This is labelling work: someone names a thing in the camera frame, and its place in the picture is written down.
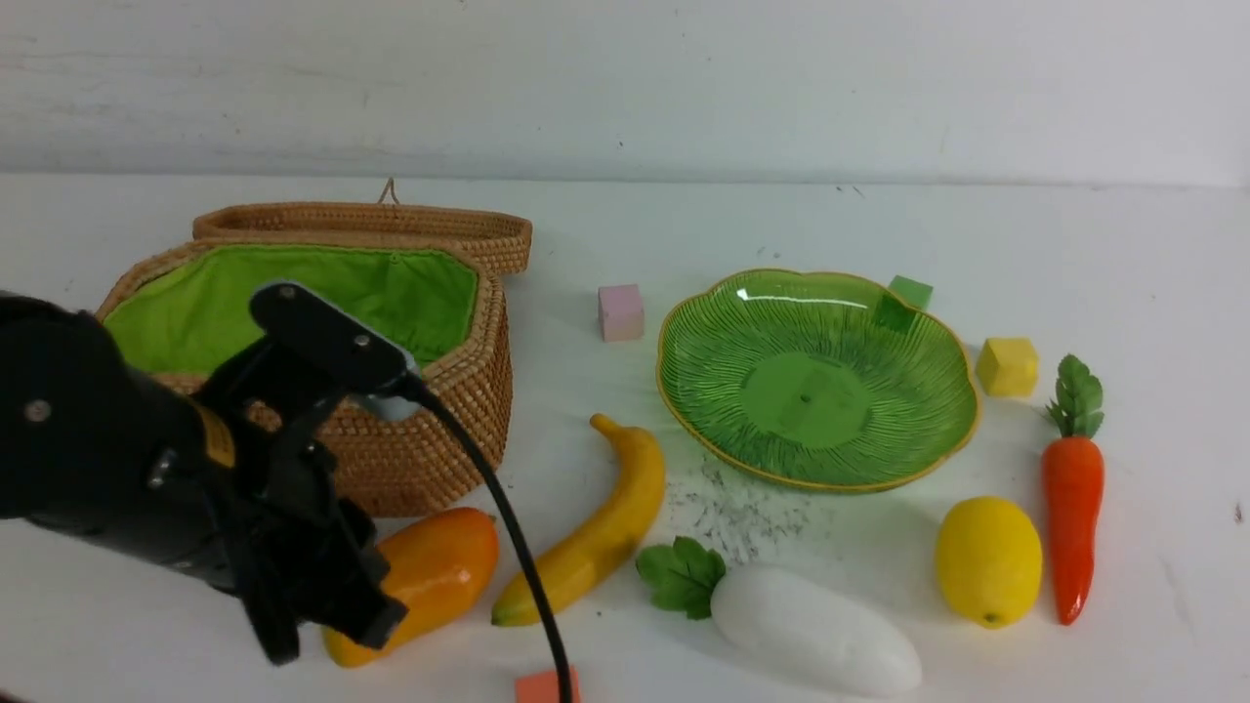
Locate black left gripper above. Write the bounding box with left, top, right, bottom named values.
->
left=193, top=336, right=409, bottom=665

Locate orange yellow mango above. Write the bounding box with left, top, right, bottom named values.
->
left=323, top=507, right=500, bottom=669

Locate yellow banana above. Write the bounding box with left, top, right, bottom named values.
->
left=535, top=413, right=668, bottom=613

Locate white radish with leaves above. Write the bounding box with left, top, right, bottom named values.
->
left=635, top=537, right=923, bottom=699

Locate yellow lemon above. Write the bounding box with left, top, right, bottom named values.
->
left=934, top=497, right=1043, bottom=629

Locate orange carrot with leaves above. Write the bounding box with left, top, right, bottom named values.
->
left=1041, top=354, right=1105, bottom=625

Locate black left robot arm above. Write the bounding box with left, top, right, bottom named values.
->
left=1, top=283, right=406, bottom=665

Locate orange cube block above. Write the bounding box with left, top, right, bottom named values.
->
left=514, top=665, right=581, bottom=703

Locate woven wicker basket green lining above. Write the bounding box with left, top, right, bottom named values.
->
left=95, top=240, right=515, bottom=518

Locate woven wicker basket lid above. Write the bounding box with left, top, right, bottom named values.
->
left=193, top=180, right=534, bottom=275

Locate pink cube block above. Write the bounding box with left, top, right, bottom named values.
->
left=598, top=283, right=645, bottom=343

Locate green glass leaf plate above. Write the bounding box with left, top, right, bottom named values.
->
left=655, top=269, right=983, bottom=494

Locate green cube block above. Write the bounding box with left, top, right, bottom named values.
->
left=873, top=275, right=933, bottom=334

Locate yellow cube block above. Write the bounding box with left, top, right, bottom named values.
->
left=975, top=336, right=1040, bottom=397

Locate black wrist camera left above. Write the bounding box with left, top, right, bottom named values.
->
left=249, top=280, right=421, bottom=423

